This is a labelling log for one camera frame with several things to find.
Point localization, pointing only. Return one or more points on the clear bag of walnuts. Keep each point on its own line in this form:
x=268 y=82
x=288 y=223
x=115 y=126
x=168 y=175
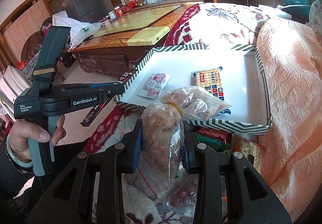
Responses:
x=163 y=133

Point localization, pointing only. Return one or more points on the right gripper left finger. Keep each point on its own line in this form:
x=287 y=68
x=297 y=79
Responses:
x=91 y=184

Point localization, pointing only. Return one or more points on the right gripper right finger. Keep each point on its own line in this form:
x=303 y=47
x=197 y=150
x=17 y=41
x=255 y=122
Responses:
x=249 y=198

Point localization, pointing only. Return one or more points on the grey refrigerator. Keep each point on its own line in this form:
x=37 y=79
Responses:
x=87 y=11

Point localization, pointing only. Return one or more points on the orange bread packet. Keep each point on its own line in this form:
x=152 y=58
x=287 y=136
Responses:
x=252 y=152

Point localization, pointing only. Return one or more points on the wooden marble-top coffee table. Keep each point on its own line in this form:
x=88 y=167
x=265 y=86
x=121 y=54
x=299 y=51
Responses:
x=121 y=46

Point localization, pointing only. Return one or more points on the striped white tray box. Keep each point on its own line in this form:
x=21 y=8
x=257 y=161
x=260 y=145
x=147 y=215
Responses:
x=235 y=75

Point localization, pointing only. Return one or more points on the white plastic bag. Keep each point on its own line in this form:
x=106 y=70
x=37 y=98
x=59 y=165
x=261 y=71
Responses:
x=79 y=31

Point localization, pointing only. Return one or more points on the clear bag of red dates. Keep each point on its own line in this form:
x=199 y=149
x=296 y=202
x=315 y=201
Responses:
x=183 y=200

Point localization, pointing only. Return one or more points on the peach quilted blanket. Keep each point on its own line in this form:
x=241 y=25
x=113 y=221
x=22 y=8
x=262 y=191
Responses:
x=291 y=164

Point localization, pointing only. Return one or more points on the pink strawberry snack packet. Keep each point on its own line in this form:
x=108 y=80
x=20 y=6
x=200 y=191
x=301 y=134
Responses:
x=154 y=86

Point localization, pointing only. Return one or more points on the dark chocolate bar packet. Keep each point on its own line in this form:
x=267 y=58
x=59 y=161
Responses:
x=95 y=111

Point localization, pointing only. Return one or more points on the person's left hand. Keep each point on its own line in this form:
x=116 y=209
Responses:
x=22 y=130

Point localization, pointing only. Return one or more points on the red plush toy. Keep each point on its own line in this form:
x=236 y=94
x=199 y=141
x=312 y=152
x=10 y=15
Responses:
x=131 y=4

